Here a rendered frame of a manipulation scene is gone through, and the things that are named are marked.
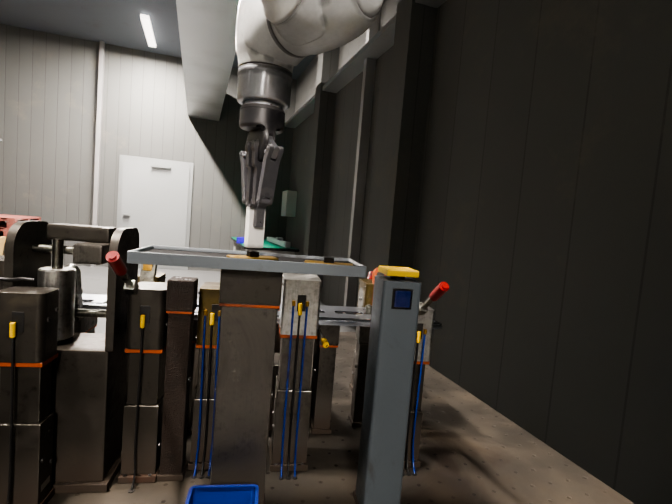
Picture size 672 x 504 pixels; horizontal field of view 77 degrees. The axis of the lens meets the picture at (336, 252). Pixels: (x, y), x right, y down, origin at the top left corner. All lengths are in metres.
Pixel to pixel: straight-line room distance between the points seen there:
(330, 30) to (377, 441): 0.67
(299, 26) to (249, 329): 0.46
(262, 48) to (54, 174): 8.80
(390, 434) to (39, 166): 9.04
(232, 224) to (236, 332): 8.41
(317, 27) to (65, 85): 9.08
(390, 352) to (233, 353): 0.27
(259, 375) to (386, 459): 0.28
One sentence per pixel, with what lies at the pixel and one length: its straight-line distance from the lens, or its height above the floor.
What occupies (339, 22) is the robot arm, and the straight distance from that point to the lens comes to 0.62.
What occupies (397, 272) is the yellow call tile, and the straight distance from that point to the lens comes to 0.75.
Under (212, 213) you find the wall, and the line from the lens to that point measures 9.09.
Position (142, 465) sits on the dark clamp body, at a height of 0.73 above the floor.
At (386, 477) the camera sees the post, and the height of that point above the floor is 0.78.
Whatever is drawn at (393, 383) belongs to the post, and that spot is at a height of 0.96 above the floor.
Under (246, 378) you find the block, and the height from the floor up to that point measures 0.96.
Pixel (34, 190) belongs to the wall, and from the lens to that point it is 9.52.
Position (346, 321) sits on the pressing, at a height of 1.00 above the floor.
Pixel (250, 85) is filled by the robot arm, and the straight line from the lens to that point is 0.73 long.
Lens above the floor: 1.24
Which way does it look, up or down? 4 degrees down
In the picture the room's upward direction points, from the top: 5 degrees clockwise
